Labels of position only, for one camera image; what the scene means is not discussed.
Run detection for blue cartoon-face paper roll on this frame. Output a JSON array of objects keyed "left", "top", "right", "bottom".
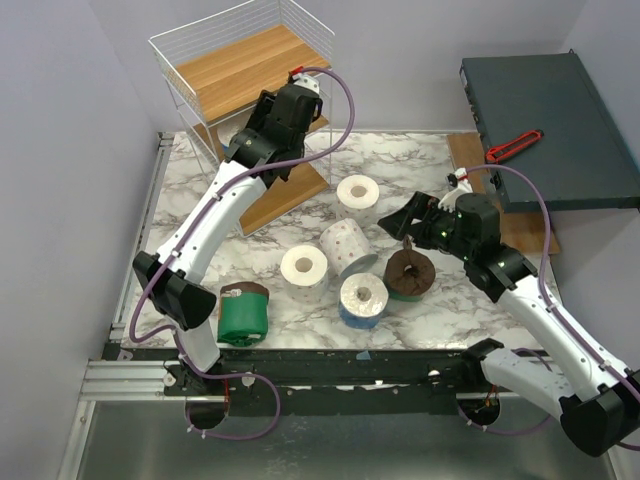
[{"left": 217, "top": 122, "right": 245, "bottom": 157}]

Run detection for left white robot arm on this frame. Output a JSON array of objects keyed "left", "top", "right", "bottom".
[{"left": 133, "top": 74, "right": 323, "bottom": 395}]

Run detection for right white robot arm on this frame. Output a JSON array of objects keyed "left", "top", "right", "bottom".
[{"left": 377, "top": 192, "right": 639, "bottom": 457}]

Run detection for brown paper roll green base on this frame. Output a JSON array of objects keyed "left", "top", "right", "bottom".
[{"left": 383, "top": 236, "right": 436, "bottom": 302}]

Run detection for wooden board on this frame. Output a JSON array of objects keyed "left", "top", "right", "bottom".
[{"left": 447, "top": 133, "right": 545, "bottom": 254}]

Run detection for plain white bottom paper roll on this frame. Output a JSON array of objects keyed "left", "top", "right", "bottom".
[{"left": 336, "top": 175, "right": 380, "bottom": 211}]

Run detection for pink dotted paper roll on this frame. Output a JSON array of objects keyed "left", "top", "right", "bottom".
[{"left": 319, "top": 218, "right": 378, "bottom": 280}]

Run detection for red black utility knife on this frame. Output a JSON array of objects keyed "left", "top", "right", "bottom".
[{"left": 485, "top": 129, "right": 544, "bottom": 164}]

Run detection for blue-bottom wrapped paper roll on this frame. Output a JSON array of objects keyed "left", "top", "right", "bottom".
[{"left": 338, "top": 273, "right": 389, "bottom": 330}]

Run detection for dark grey flat metal box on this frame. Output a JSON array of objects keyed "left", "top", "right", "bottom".
[{"left": 460, "top": 52, "right": 639, "bottom": 213}]

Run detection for green wrapped brown paper roll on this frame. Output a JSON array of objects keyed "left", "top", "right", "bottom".
[{"left": 217, "top": 282, "right": 270, "bottom": 347}]

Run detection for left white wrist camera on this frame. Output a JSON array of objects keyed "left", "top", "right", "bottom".
[{"left": 287, "top": 66, "right": 320, "bottom": 94}]

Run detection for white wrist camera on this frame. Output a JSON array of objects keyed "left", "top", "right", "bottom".
[
  {"left": 438, "top": 168, "right": 473, "bottom": 212},
  {"left": 287, "top": 66, "right": 320, "bottom": 94}
]

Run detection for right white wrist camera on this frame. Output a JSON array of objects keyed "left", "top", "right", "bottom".
[{"left": 438, "top": 168, "right": 473, "bottom": 212}]

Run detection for white wire wooden shelf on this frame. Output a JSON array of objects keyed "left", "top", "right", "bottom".
[{"left": 148, "top": 0, "right": 336, "bottom": 238}]

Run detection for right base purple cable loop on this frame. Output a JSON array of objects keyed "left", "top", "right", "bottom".
[{"left": 455, "top": 394, "right": 556, "bottom": 437}]

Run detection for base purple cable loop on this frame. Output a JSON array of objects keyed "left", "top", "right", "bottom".
[
  {"left": 184, "top": 370, "right": 285, "bottom": 442},
  {"left": 455, "top": 394, "right": 556, "bottom": 437}
]

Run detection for black metal base rail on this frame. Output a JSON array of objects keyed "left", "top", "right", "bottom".
[{"left": 102, "top": 343, "right": 492, "bottom": 416}]

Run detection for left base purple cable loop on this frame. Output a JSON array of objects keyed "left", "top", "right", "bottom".
[{"left": 184, "top": 370, "right": 285, "bottom": 442}]

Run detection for aluminium frame rail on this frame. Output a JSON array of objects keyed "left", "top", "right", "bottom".
[{"left": 79, "top": 131, "right": 175, "bottom": 401}]

